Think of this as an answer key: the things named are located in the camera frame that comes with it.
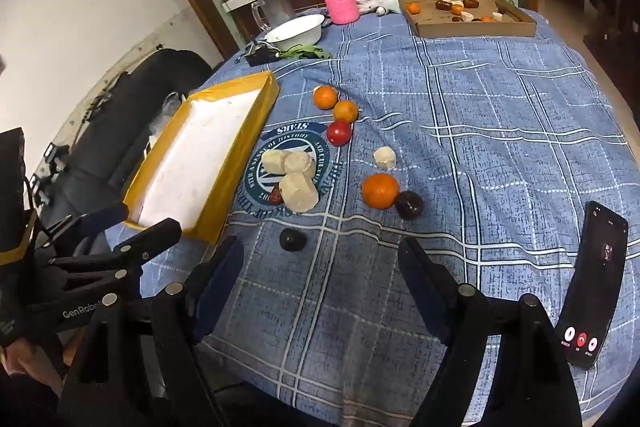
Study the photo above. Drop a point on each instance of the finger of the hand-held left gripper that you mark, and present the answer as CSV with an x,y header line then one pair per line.
x,y
107,217
150,239

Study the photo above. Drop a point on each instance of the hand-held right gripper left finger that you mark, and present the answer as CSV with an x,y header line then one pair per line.
x,y
220,287

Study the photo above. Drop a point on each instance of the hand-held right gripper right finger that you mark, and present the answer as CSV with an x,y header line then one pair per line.
x,y
422,287

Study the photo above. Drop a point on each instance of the large orange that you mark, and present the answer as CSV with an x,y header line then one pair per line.
x,y
381,190

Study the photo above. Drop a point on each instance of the yellow-edged white foam tray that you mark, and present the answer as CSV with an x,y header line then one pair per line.
x,y
200,147

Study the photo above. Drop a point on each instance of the red date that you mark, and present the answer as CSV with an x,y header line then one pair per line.
x,y
275,195

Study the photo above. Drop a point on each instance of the red tomato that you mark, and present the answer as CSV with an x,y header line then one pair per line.
x,y
339,133

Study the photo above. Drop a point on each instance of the person's left hand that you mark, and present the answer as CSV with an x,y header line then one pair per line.
x,y
30,364

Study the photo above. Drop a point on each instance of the black chair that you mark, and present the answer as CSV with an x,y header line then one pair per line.
x,y
125,117

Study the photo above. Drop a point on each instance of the clear plastic bag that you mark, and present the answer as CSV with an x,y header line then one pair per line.
x,y
176,103

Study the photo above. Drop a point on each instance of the black smartphone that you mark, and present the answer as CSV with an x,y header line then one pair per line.
x,y
595,267

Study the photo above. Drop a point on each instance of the blue plaid tablecloth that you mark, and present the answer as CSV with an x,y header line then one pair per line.
x,y
450,107

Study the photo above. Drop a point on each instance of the small black device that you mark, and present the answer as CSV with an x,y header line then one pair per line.
x,y
260,55

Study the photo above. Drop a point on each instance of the green leafy stems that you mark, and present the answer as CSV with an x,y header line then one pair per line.
x,y
310,53

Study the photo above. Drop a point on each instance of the white flat box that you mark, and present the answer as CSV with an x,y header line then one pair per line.
x,y
242,1

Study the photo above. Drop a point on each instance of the white bowl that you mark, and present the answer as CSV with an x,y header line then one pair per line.
x,y
295,29

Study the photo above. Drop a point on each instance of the flat cardboard box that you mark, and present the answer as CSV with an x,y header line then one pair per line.
x,y
450,28

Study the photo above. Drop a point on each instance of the clear glass jug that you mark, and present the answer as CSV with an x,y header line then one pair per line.
x,y
277,7

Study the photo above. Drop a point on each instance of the dark red fruit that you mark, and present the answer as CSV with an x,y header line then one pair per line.
x,y
441,5

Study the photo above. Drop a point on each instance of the white cloth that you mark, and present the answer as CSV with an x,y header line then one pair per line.
x,y
372,5

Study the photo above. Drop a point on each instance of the brown fruit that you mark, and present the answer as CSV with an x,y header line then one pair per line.
x,y
470,2

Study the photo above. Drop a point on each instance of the dark wooden furniture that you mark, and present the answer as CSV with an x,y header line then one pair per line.
x,y
607,2

